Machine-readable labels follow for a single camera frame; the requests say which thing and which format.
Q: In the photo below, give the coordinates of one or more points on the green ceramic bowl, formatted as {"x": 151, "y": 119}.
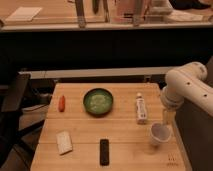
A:
{"x": 98, "y": 102}

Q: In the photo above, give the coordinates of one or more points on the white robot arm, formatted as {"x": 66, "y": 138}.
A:
{"x": 186, "y": 94}

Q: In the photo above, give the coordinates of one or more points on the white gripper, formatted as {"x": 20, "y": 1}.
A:
{"x": 172, "y": 101}

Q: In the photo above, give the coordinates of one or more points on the white paper sheet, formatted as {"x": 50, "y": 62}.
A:
{"x": 22, "y": 14}

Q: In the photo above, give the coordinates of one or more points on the white tube bottle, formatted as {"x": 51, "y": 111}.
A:
{"x": 141, "y": 109}

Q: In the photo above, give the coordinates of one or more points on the black remote control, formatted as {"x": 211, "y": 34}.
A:
{"x": 104, "y": 152}

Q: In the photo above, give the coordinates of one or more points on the white paper cup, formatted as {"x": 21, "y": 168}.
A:
{"x": 159, "y": 134}

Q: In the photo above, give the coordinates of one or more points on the small orange pepper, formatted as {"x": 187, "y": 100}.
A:
{"x": 61, "y": 105}

